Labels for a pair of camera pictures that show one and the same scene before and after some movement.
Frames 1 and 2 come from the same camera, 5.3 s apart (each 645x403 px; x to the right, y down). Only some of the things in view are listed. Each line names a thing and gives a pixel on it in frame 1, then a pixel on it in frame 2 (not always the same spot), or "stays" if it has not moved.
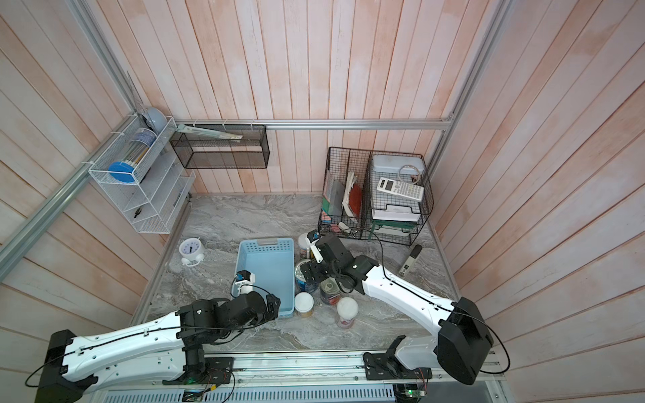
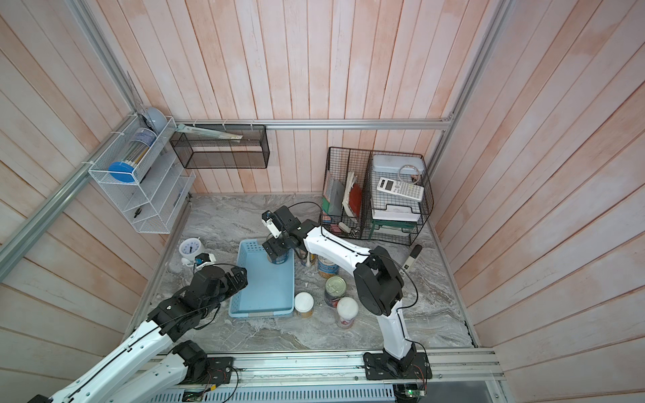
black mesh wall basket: x=222 y=146 stays
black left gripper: x=272 y=309 -> x=242 y=280
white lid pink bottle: x=347 y=311 stays
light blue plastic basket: x=272 y=262 stays
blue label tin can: x=301 y=282 -> x=280 y=259
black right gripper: x=315 y=267 -> x=271 y=246
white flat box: x=395 y=213 stays
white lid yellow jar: x=303 y=304 stays
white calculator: x=403 y=190 stays
